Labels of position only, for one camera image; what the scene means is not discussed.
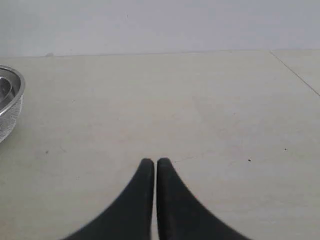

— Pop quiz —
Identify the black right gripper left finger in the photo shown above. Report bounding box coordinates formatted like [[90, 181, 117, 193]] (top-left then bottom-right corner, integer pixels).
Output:
[[66, 158, 155, 240]]

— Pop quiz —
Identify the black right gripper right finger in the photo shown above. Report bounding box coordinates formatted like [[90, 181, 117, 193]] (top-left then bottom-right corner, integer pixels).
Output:
[[156, 158, 247, 240]]

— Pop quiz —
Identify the steel mesh colander bowl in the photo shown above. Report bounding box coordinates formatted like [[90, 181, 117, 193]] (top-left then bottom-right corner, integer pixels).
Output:
[[0, 65, 26, 143]]

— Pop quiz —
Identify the small steel bowl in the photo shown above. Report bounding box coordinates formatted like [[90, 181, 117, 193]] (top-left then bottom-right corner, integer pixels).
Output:
[[0, 76, 12, 101]]

